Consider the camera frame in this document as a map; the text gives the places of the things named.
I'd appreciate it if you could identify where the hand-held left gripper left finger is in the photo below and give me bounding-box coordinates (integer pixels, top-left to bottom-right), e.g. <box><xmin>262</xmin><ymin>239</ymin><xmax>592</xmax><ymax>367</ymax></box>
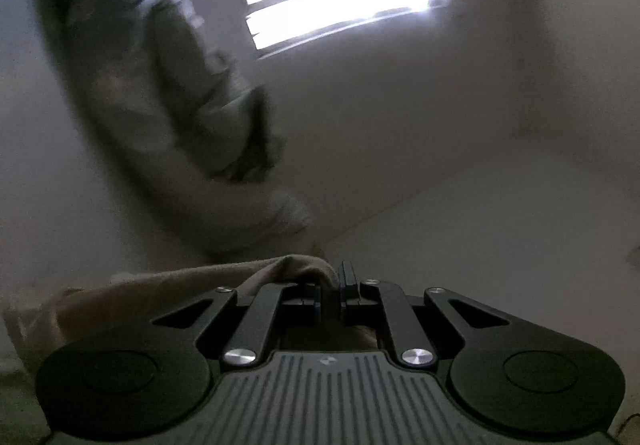
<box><xmin>151</xmin><ymin>282</ymin><xmax>323</xmax><ymax>368</ymax></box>

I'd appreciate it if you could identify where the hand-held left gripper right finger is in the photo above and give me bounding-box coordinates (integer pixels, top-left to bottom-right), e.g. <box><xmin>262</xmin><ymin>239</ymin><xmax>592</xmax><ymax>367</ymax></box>
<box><xmin>337</xmin><ymin>261</ymin><xmax>511</xmax><ymax>369</ymax></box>

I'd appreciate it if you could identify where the beige long-sleeve shirt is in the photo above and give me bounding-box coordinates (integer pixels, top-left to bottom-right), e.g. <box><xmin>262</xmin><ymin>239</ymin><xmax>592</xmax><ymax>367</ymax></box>
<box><xmin>4</xmin><ymin>252</ymin><xmax>381</xmax><ymax>363</ymax></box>

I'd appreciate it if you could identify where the grey-green patterned cloth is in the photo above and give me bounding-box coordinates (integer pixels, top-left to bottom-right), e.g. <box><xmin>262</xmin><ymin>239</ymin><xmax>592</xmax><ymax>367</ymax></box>
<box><xmin>35</xmin><ymin>0</ymin><xmax>316</xmax><ymax>253</ymax></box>

